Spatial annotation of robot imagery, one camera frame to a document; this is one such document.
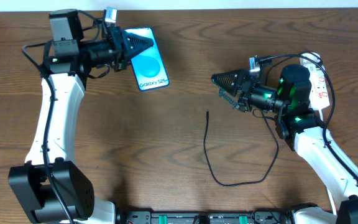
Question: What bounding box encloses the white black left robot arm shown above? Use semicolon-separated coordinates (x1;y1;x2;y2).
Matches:
8;7;155;223

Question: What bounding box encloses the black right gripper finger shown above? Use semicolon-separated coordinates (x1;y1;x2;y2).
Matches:
211;69;249;96
219;88;239;110

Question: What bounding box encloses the blue Galaxy smartphone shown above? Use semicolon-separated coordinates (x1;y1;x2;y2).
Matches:
126;27;170;91

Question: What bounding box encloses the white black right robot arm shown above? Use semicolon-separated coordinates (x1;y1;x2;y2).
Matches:
211;64;358;223

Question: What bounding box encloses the white power strip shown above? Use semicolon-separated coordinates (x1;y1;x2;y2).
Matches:
300;58;330;111

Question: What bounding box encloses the black USB charging cable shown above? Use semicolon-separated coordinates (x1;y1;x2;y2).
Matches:
203;51;324;188

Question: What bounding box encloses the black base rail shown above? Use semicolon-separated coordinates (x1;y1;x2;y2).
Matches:
124;210;294;224

